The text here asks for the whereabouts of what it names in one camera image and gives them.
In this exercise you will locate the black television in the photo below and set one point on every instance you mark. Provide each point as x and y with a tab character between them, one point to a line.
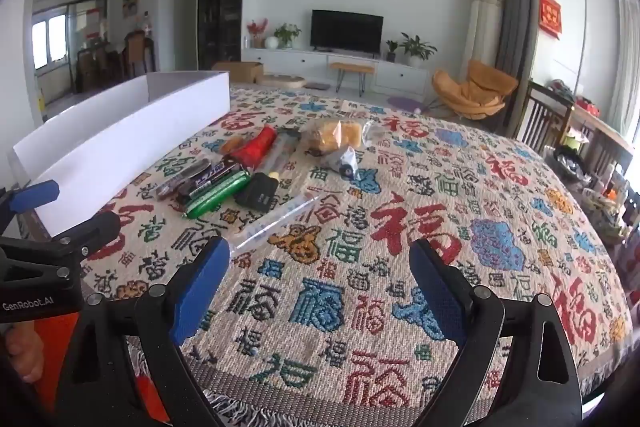
346	31

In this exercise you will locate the orange lounge chair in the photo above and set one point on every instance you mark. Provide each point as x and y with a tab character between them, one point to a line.
472	89

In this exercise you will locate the red snack packet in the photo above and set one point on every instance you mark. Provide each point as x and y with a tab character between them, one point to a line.
257	147

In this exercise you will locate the green snack packet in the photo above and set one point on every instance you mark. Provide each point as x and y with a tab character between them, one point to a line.
215	194

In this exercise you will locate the red flowers in vase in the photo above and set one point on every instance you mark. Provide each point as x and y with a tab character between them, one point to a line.
256	29

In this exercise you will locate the small potted plant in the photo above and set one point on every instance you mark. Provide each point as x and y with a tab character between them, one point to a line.
391	49

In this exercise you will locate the red wall hanging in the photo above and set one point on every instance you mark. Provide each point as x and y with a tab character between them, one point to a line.
550	14

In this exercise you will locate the brown cardboard box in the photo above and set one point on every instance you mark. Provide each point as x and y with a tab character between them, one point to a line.
240	71

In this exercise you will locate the small grey snack packet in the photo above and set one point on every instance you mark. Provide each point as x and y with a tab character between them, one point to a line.
345	162

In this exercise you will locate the black snack packet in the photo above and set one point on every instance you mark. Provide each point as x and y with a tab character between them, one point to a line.
256	194

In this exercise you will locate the white television cabinet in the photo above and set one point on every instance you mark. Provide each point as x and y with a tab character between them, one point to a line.
300	59

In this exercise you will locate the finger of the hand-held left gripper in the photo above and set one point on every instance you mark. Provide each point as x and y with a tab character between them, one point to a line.
35	197
95	231

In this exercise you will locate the long clear tube packet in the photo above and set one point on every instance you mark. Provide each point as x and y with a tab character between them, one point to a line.
280	219

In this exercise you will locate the dark clear-wrapped snack bar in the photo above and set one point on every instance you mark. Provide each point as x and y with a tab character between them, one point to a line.
182	179

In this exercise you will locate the purple floor mat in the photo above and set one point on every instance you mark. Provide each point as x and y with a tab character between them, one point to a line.
405	103

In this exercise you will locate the white board panel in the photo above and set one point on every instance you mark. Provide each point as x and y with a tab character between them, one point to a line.
125	132

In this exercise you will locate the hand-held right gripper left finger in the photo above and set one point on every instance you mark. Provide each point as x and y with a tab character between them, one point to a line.
200	287

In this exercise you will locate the brown chocolate bar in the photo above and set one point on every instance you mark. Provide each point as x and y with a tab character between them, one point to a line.
212	174

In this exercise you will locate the bread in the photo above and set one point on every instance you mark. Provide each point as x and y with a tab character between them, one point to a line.
332	134

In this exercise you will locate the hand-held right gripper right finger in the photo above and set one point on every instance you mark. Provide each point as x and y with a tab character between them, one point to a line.
440	297

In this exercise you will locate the white round vase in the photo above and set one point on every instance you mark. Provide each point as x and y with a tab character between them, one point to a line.
270	42

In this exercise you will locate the orange clothing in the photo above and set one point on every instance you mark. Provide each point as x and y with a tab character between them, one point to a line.
55	357

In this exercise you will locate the bushy green potted plant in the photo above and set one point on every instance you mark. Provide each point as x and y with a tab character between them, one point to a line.
287	34

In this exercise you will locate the covered standing air conditioner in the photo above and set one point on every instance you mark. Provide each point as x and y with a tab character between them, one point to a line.
482	17

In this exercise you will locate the dark wooden dining chair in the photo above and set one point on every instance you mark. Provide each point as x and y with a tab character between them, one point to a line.
137	54

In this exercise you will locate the clear biscuit packet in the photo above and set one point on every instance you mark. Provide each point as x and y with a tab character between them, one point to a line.
282	148

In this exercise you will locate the printed woven blanket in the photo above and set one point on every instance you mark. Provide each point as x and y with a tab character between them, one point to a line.
350	347

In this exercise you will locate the large leafy potted plant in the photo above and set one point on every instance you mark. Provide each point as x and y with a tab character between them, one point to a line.
417	47

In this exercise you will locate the cluttered wooden side table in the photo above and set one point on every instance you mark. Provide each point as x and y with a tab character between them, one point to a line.
600	142

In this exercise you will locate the person's left hand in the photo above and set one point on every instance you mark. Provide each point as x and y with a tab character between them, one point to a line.
21	349

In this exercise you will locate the wooden bench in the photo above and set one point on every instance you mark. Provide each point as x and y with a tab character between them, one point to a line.
351	68

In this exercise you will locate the beige floor tray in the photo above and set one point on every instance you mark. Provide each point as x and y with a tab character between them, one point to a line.
282	81

